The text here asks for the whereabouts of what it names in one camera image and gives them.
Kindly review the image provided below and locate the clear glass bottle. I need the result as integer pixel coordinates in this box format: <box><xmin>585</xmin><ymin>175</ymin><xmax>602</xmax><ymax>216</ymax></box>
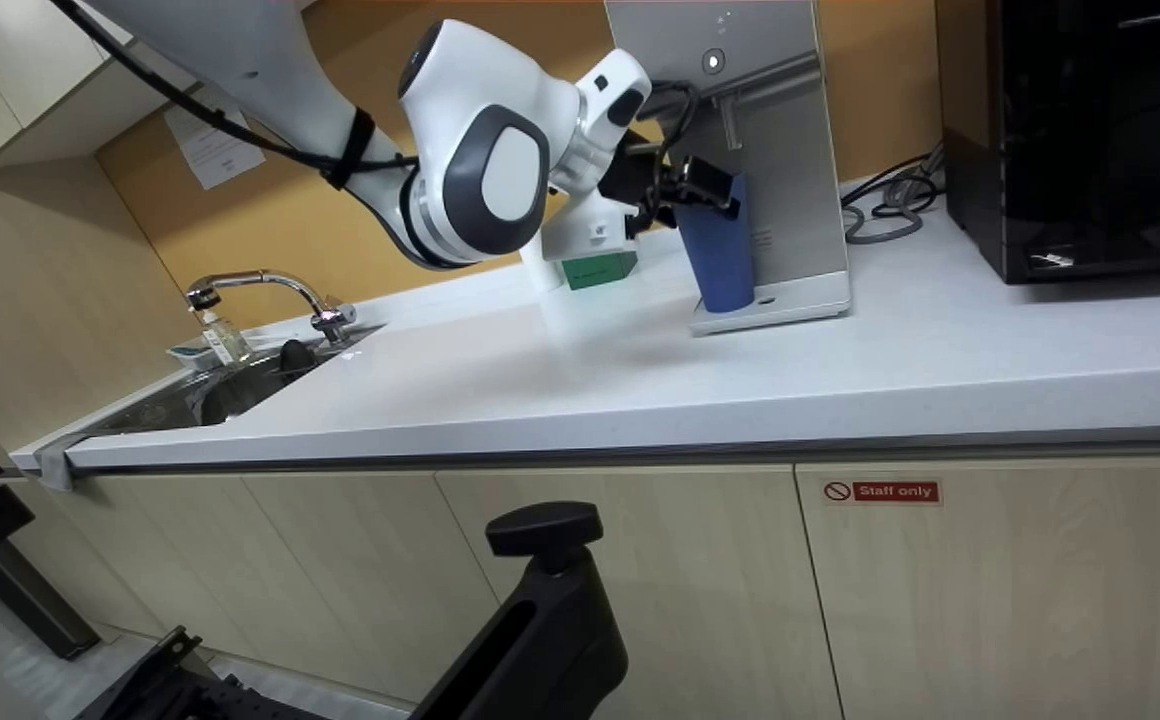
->
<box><xmin>203</xmin><ymin>311</ymin><xmax>251</xmax><ymax>368</ymax></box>

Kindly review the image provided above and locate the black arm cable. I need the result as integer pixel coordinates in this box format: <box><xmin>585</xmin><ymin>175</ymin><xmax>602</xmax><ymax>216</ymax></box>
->
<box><xmin>46</xmin><ymin>0</ymin><xmax>418</xmax><ymax>190</ymax></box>

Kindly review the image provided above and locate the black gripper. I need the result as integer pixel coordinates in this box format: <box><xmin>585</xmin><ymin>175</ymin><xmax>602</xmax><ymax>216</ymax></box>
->
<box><xmin>600</xmin><ymin>132</ymin><xmax>740</xmax><ymax>237</ymax></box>

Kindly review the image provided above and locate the red warning sticker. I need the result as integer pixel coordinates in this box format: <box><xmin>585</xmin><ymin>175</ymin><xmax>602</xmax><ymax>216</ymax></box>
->
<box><xmin>819</xmin><ymin>478</ymin><xmax>939</xmax><ymax>502</ymax></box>

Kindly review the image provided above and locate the black microwave oven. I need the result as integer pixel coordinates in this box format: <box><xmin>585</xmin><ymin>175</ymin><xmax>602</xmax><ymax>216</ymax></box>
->
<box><xmin>934</xmin><ymin>0</ymin><xmax>1160</xmax><ymax>285</ymax></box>

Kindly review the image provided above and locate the white water dispenser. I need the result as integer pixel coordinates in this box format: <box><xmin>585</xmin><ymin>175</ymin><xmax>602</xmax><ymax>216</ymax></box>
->
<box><xmin>602</xmin><ymin>0</ymin><xmax>851</xmax><ymax>335</ymax></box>

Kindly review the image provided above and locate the beige cabinet door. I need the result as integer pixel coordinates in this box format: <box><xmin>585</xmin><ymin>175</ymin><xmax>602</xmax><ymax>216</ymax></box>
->
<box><xmin>794</xmin><ymin>455</ymin><xmax>1160</xmax><ymax>720</ymax></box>

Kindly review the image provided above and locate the chrome sink faucet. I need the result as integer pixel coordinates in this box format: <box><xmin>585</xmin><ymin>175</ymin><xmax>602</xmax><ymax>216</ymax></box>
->
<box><xmin>183</xmin><ymin>268</ymin><xmax>356</xmax><ymax>340</ymax></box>

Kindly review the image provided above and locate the black power cable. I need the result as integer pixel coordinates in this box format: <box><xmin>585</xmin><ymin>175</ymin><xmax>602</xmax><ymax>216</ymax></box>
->
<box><xmin>841</xmin><ymin>148</ymin><xmax>948</xmax><ymax>249</ymax></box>

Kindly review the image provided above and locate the stainless steel sink basin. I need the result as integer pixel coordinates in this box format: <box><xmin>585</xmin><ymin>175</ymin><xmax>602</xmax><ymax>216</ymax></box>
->
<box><xmin>94</xmin><ymin>323</ymin><xmax>370</xmax><ymax>436</ymax></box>

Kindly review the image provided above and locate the beige upper cabinet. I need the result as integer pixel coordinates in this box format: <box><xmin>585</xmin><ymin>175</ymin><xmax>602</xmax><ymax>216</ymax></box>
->
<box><xmin>0</xmin><ymin>0</ymin><xmax>162</xmax><ymax>168</ymax></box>

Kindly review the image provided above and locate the green tissue box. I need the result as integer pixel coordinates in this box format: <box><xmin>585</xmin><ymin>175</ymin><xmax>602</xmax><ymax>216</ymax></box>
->
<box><xmin>562</xmin><ymin>250</ymin><xmax>637</xmax><ymax>293</ymax></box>

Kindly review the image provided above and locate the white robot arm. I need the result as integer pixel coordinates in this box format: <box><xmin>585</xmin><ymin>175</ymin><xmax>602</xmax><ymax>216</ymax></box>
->
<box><xmin>77</xmin><ymin>0</ymin><xmax>740</xmax><ymax>270</ymax></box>

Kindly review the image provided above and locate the blue cup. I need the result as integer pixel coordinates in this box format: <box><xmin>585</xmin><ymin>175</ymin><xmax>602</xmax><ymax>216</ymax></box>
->
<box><xmin>674</xmin><ymin>181</ymin><xmax>757</xmax><ymax>311</ymax></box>

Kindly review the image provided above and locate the white paper wall notice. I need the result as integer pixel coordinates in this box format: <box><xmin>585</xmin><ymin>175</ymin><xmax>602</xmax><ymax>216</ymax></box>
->
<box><xmin>162</xmin><ymin>108</ymin><xmax>263</xmax><ymax>190</ymax></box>

